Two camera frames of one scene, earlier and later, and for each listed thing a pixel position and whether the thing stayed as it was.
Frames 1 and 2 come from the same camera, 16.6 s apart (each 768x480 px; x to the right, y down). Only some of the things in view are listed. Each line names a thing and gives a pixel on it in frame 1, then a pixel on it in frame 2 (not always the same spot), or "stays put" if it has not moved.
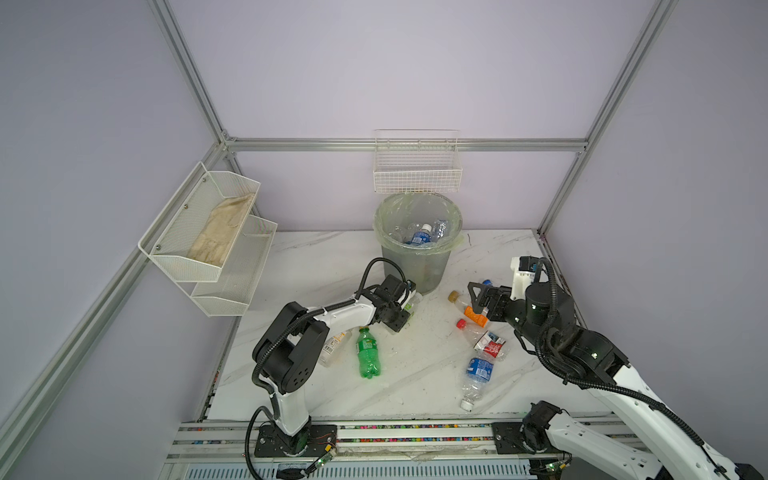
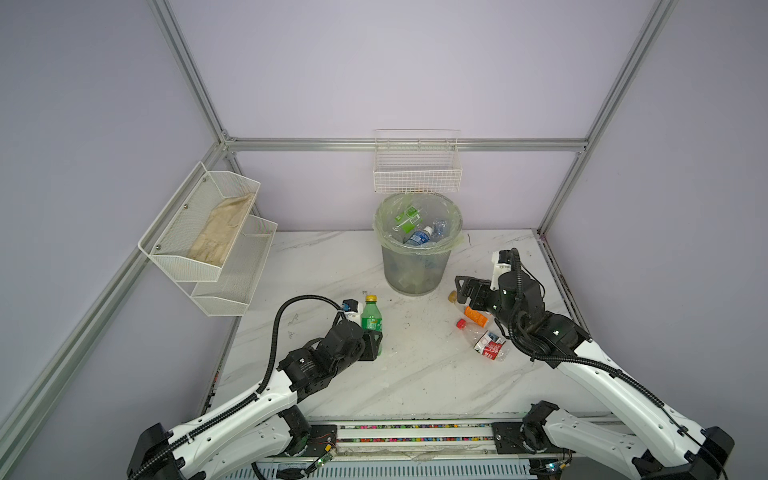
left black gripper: [399, 322] → [370, 347]
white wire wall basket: [417, 160] stays put
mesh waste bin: [422, 230] stays put
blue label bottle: [422, 236] stays put
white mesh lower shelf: [240, 272] stays put
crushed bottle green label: [417, 297] → [409, 219]
